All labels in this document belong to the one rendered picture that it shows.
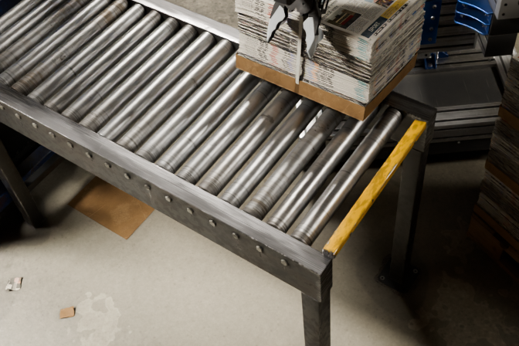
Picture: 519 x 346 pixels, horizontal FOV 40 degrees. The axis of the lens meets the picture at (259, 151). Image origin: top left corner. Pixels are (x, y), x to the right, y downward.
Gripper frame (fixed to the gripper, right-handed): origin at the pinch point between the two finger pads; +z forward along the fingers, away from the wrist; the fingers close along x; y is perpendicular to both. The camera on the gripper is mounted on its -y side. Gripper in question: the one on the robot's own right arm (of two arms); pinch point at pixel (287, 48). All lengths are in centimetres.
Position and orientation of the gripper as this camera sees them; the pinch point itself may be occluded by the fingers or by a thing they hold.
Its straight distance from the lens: 160.6
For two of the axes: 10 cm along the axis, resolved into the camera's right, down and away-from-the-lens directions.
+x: -8.2, -3.9, 4.3
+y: 5.3, -2.2, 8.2
